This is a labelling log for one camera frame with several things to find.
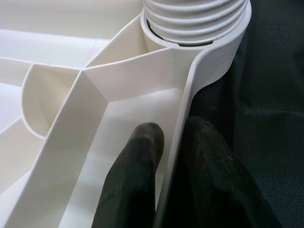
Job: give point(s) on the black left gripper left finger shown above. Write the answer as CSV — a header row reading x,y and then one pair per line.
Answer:
x,y
130,180

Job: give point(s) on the white plastic table top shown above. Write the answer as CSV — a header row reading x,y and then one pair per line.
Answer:
x,y
71,95

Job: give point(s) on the white plastic table leg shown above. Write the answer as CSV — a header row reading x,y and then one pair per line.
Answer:
x,y
190,23

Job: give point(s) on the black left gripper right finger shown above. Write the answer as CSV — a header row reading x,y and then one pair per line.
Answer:
x,y
206,180

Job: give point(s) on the black table cloth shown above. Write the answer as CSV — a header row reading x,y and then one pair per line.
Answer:
x,y
273,118

